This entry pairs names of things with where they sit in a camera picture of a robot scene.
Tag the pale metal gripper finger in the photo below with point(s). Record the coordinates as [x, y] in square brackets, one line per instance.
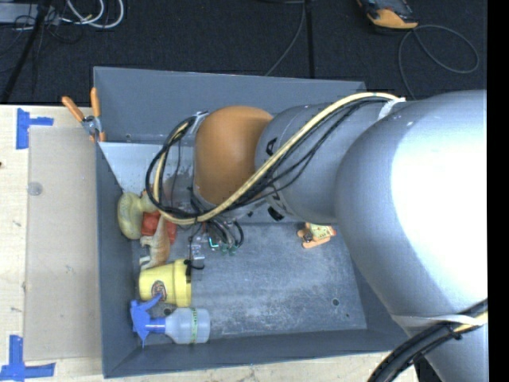
[195, 248]
[199, 258]

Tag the tan toy dinosaur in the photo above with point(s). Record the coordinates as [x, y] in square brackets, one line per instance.
[160, 245]

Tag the yellow cup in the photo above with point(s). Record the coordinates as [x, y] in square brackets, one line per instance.
[169, 283]

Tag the red toy block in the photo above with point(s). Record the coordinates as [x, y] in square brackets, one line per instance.
[149, 223]

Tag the clear spray bottle blue head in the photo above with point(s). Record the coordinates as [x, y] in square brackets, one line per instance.
[187, 326]

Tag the yellow-green toy duck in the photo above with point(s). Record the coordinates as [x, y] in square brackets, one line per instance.
[129, 215]

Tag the grey metal bin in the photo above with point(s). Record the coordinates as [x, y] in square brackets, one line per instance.
[278, 285]

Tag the orange toy figure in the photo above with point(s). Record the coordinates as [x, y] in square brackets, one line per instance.
[318, 234]

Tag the black cylinder on white bracket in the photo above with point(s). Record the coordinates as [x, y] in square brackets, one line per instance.
[275, 213]

